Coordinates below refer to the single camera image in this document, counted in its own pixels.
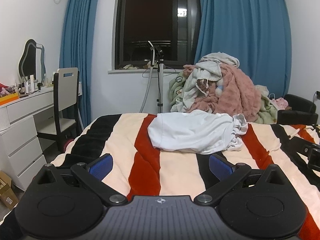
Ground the wavy vanity mirror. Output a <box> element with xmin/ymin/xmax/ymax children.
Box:
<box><xmin>18</xmin><ymin>39</ymin><xmax>46</xmax><ymax>82</ymax></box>

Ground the right blue curtain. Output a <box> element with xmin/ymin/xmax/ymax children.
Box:
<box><xmin>195</xmin><ymin>0</ymin><xmax>292</xmax><ymax>97</ymax></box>

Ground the pink fluffy blanket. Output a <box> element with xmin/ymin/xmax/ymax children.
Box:
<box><xmin>187</xmin><ymin>63</ymin><xmax>261</xmax><ymax>122</ymax></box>

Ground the white dressing table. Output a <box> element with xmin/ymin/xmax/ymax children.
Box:
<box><xmin>1</xmin><ymin>87</ymin><xmax>55</xmax><ymax>191</ymax></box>

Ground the striped fleece blanket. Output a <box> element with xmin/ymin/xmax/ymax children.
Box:
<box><xmin>0</xmin><ymin>113</ymin><xmax>320</xmax><ymax>240</ymax></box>

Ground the green printed blanket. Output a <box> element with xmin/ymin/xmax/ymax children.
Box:
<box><xmin>169</xmin><ymin>71</ymin><xmax>187</xmax><ymax>106</ymax></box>

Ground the blue curtain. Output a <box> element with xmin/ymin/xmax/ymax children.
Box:
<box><xmin>195</xmin><ymin>0</ymin><xmax>292</xmax><ymax>97</ymax></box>
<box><xmin>59</xmin><ymin>0</ymin><xmax>98</xmax><ymax>126</ymax></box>

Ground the cardboard box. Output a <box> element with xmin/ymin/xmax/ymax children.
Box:
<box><xmin>0</xmin><ymin>171</ymin><xmax>18</xmax><ymax>210</ymax></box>

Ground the black armchair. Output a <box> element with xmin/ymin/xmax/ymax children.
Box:
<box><xmin>277</xmin><ymin>94</ymin><xmax>318</xmax><ymax>125</ymax></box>

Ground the dark window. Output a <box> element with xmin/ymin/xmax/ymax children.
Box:
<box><xmin>114</xmin><ymin>0</ymin><xmax>201</xmax><ymax>69</ymax></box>

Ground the white grey garment pile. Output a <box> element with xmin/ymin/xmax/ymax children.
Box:
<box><xmin>170</xmin><ymin>52</ymin><xmax>240</xmax><ymax>113</ymax></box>

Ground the small pink cloth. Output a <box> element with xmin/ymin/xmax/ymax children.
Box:
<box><xmin>271</xmin><ymin>98</ymin><xmax>289</xmax><ymax>110</ymax></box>

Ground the white t-shirt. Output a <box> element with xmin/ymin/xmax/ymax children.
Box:
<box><xmin>148</xmin><ymin>109</ymin><xmax>248</xmax><ymax>154</ymax></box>

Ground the garment steamer stand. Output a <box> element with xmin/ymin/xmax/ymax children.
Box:
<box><xmin>139</xmin><ymin>40</ymin><xmax>164</xmax><ymax>113</ymax></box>

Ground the left blue curtain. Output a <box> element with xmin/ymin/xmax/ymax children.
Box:
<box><xmin>59</xmin><ymin>0</ymin><xmax>98</xmax><ymax>126</ymax></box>

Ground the orange box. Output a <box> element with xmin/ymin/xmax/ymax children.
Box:
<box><xmin>0</xmin><ymin>93</ymin><xmax>19</xmax><ymax>105</ymax></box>

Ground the white black chair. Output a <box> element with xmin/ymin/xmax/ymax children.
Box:
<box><xmin>37</xmin><ymin>67</ymin><xmax>81</xmax><ymax>153</ymax></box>

